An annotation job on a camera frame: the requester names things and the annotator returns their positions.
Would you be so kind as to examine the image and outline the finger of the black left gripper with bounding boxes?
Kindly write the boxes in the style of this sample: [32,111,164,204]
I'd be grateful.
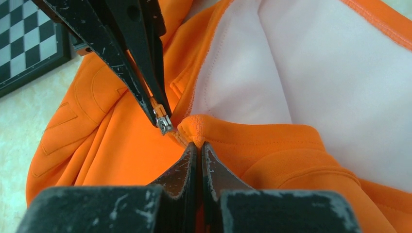
[89,0,172,117]
[34,0,158,126]

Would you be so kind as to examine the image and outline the black white checkerboard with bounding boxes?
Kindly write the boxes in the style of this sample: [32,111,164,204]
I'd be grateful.
[0,0,71,97]

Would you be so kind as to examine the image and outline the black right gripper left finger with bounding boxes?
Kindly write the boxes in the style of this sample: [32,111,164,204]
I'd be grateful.
[17,143,197,233]

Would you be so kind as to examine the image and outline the orange fleece jacket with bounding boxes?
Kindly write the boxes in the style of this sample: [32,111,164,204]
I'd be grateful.
[26,0,412,233]

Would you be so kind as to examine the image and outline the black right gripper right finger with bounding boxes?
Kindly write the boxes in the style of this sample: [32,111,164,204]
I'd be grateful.
[202,142,361,233]

